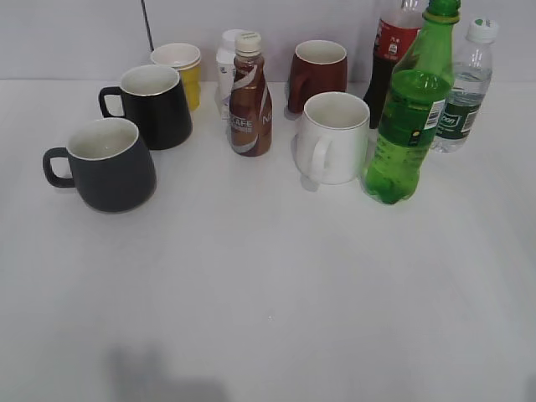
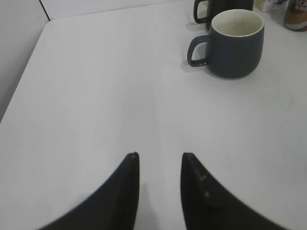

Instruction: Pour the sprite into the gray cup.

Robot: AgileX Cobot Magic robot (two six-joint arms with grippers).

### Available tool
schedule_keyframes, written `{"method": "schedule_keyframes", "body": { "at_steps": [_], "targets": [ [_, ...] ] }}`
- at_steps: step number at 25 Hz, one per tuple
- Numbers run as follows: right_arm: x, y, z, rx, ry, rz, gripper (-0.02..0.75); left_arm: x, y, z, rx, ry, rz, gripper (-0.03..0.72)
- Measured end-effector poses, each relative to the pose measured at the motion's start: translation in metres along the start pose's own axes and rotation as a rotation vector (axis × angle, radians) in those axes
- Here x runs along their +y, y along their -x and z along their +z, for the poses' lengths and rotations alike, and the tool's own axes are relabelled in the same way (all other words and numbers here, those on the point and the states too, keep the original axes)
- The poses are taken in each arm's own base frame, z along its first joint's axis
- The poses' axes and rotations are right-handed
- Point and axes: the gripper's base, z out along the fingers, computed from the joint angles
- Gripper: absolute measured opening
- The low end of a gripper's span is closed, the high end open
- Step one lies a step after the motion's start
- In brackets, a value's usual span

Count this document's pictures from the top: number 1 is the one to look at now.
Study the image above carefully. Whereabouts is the dark grey ceramic mug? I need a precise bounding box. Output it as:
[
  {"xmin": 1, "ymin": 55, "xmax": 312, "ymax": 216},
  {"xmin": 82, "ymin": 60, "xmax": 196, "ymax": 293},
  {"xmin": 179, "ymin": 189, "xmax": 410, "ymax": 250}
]
[{"xmin": 42, "ymin": 117, "xmax": 157, "ymax": 213}]

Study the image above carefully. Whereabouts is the green soda bottle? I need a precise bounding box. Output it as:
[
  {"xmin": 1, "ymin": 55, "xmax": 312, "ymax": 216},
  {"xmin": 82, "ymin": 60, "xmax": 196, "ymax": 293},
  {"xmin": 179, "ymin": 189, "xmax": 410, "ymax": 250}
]
[{"xmin": 363, "ymin": 0, "xmax": 461, "ymax": 204}]

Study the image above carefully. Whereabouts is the yellow paper cup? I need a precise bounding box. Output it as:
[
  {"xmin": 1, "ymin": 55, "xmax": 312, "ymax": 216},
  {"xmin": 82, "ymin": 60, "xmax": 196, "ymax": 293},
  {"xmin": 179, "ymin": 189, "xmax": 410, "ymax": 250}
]
[{"xmin": 150, "ymin": 43, "xmax": 202, "ymax": 111}]

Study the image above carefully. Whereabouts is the brown coffee drink bottle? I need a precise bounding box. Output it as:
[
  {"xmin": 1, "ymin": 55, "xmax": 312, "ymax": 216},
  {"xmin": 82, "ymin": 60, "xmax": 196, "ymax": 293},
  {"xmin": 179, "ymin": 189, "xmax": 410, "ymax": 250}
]
[{"xmin": 229, "ymin": 32, "xmax": 272, "ymax": 157}]

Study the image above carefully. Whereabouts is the white ceramic mug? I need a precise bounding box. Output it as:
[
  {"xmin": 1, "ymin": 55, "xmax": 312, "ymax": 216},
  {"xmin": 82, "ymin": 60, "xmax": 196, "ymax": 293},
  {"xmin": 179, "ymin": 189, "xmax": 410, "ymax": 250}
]
[{"xmin": 295, "ymin": 91, "xmax": 370, "ymax": 186}]

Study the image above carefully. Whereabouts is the dark red ceramic mug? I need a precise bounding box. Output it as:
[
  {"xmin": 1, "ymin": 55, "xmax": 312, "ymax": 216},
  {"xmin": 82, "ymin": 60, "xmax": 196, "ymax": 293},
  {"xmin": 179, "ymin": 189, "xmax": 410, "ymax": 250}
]
[{"xmin": 287, "ymin": 39, "xmax": 348, "ymax": 114}]

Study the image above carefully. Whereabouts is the white plastic bottle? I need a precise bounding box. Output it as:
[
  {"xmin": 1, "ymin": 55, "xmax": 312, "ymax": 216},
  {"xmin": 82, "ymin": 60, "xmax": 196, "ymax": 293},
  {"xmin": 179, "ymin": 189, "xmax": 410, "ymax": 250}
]
[{"xmin": 215, "ymin": 28, "xmax": 245, "ymax": 120}]

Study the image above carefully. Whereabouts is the black ceramic mug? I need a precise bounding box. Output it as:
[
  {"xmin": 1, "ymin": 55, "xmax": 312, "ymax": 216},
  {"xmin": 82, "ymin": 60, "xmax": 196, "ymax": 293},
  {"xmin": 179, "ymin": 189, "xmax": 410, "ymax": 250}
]
[{"xmin": 98, "ymin": 64, "xmax": 193, "ymax": 150}]

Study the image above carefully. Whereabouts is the cola bottle red label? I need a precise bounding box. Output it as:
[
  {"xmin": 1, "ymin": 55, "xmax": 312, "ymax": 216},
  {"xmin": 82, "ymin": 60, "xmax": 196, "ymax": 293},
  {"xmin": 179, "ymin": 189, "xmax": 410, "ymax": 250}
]
[{"xmin": 363, "ymin": 0, "xmax": 425, "ymax": 129}]

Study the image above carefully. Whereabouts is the clear water bottle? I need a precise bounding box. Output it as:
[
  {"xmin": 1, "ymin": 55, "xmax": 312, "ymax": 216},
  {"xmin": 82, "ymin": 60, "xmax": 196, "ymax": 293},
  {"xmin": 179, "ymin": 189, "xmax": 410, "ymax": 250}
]
[{"xmin": 430, "ymin": 18, "xmax": 498, "ymax": 153}]

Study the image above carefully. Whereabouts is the black wall cable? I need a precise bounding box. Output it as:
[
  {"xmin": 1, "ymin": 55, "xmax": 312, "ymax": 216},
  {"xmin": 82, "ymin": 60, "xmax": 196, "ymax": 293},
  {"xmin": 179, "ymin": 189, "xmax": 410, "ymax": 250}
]
[{"xmin": 140, "ymin": 0, "xmax": 154, "ymax": 52}]

